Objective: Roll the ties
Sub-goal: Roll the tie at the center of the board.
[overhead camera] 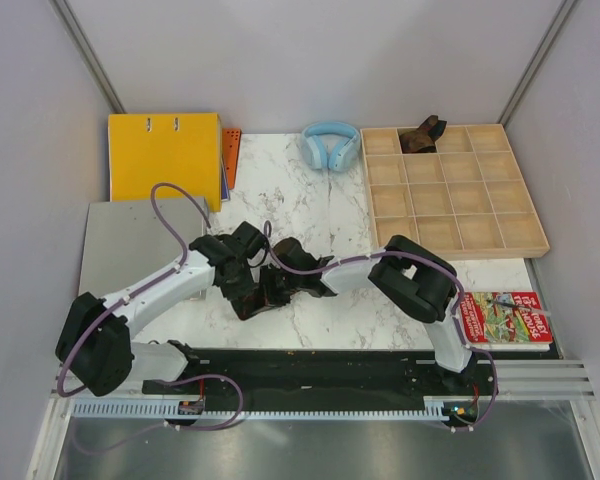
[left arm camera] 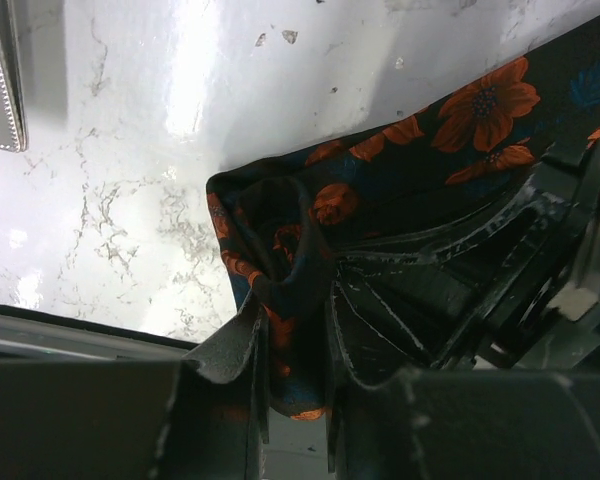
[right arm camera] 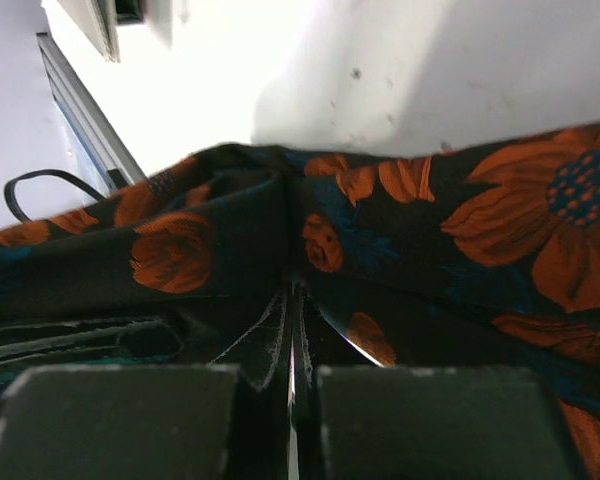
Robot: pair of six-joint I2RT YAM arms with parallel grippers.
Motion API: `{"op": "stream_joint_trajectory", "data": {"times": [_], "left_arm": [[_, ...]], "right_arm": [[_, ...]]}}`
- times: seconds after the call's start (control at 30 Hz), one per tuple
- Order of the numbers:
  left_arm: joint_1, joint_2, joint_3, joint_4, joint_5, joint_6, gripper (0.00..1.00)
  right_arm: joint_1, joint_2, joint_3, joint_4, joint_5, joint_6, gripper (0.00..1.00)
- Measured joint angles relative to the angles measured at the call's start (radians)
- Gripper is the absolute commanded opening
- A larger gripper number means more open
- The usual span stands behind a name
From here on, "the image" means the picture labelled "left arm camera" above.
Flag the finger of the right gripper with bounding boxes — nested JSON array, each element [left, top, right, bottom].
[[339, 189, 572, 368]]

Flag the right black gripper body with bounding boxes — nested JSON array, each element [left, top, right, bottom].
[[478, 140, 600, 370]]

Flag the black orange floral tie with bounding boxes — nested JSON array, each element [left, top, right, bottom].
[[206, 16, 600, 420]]

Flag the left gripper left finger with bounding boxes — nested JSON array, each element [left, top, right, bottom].
[[0, 299, 268, 479]]

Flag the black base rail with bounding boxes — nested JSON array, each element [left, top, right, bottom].
[[0, 304, 196, 361]]

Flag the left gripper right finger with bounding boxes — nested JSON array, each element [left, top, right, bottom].
[[325, 285, 600, 479]]

